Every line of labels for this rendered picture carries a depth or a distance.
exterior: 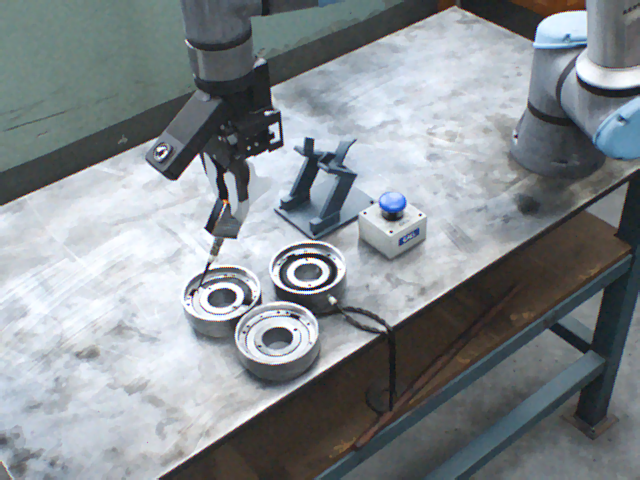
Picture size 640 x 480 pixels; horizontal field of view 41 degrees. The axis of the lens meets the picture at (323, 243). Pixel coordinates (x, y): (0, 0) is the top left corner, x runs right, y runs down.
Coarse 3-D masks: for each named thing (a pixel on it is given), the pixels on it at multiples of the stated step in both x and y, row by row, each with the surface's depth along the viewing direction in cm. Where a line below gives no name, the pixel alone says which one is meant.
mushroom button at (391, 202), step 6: (390, 192) 123; (384, 198) 122; (390, 198) 122; (396, 198) 122; (402, 198) 122; (384, 204) 121; (390, 204) 121; (396, 204) 121; (402, 204) 121; (384, 210) 121; (390, 210) 121; (396, 210) 121
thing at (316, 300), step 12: (288, 252) 121; (300, 252) 121; (324, 252) 121; (336, 252) 119; (276, 264) 119; (300, 264) 119; (312, 264) 119; (324, 264) 119; (336, 264) 119; (276, 276) 117; (288, 276) 117; (300, 276) 120; (312, 276) 121; (324, 276) 117; (276, 288) 115; (324, 288) 113; (336, 288) 115; (288, 300) 115; (300, 300) 114; (312, 300) 114; (324, 300) 115
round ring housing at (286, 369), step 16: (272, 304) 112; (288, 304) 112; (256, 320) 111; (304, 320) 111; (240, 336) 109; (256, 336) 109; (272, 336) 111; (288, 336) 111; (240, 352) 106; (272, 352) 107; (288, 352) 107; (304, 352) 105; (256, 368) 106; (272, 368) 105; (288, 368) 105; (304, 368) 107
